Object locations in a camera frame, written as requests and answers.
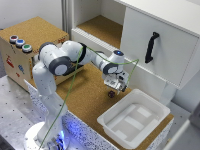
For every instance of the purple block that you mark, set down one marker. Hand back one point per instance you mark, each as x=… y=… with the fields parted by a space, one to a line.
x=111 y=94

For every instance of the white plastic box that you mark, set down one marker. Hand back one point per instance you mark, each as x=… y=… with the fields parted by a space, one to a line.
x=136 y=120

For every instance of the white cabinet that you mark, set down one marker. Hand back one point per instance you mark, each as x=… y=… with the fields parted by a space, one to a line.
x=100 y=10

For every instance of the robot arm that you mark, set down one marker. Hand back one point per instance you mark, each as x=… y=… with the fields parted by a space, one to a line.
x=45 y=83

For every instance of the white sliding door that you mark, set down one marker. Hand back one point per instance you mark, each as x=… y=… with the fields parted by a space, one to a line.
x=170 y=53

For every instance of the red button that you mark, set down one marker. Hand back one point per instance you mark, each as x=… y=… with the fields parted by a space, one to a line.
x=13 y=38

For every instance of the blue button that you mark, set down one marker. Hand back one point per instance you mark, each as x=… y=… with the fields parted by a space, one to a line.
x=20 y=42

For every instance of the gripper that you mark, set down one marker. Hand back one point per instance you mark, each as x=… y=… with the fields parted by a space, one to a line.
x=115 y=79

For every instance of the green button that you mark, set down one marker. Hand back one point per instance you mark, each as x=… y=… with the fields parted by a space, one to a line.
x=26 y=47

